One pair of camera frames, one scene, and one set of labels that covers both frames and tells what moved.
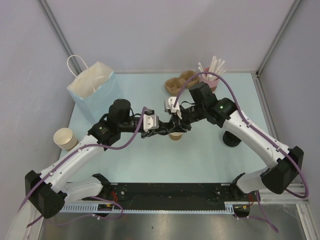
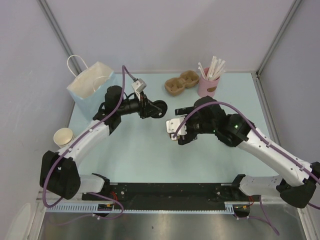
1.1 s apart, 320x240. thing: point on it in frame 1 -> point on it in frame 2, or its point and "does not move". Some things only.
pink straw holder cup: (212, 83) does not move
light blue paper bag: (97, 93) does not move
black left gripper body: (130, 125) -> (134, 105)
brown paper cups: (64, 138) does not move
